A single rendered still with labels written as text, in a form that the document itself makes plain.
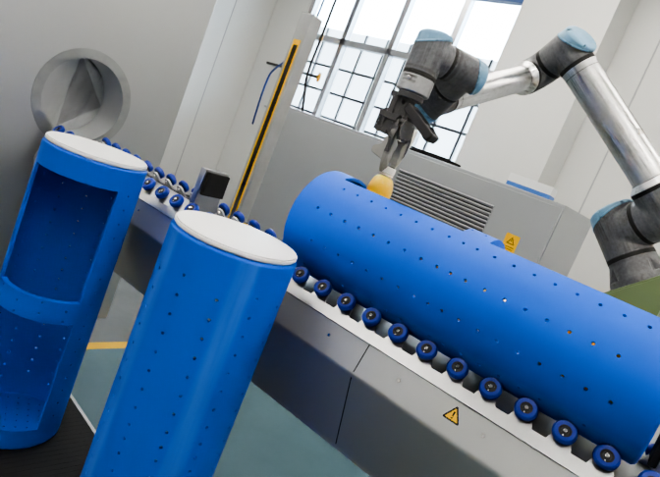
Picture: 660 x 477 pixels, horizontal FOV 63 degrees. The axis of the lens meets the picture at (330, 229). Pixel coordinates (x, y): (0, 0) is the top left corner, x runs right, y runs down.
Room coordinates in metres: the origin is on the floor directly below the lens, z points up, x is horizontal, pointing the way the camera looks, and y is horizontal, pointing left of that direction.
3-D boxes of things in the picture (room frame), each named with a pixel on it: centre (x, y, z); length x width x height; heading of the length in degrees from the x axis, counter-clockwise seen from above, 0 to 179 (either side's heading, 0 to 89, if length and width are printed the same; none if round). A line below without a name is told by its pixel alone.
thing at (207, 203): (1.69, 0.40, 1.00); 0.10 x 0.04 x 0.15; 147
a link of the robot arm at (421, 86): (1.45, -0.06, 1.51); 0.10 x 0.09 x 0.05; 147
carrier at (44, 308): (1.51, 0.69, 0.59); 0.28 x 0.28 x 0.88
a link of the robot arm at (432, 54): (1.46, -0.07, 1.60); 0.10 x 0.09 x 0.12; 113
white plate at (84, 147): (1.51, 0.69, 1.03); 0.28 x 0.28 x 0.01
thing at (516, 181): (3.00, -0.93, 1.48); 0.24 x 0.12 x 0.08; 58
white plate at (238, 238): (1.15, 0.18, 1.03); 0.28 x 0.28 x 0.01
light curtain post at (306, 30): (2.06, 0.35, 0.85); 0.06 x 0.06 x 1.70; 57
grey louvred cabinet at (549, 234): (3.54, -0.34, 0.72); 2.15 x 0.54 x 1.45; 50
